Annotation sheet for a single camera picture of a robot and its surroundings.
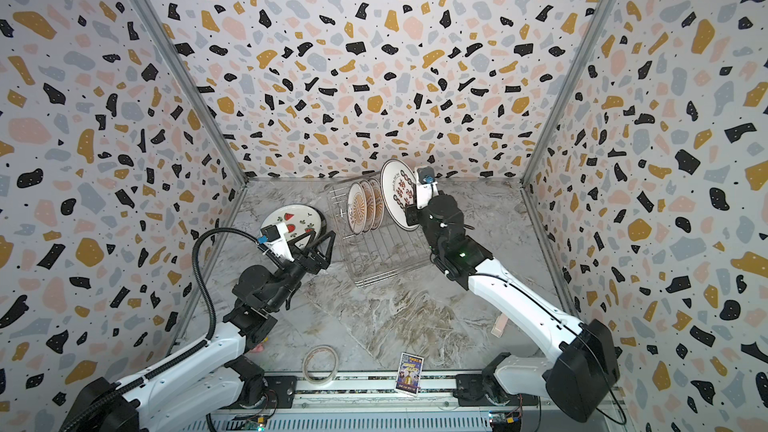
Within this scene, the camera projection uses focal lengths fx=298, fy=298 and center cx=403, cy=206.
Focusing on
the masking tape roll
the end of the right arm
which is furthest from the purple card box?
the end of the right arm

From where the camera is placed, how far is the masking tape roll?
776 millimetres

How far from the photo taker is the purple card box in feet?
2.46
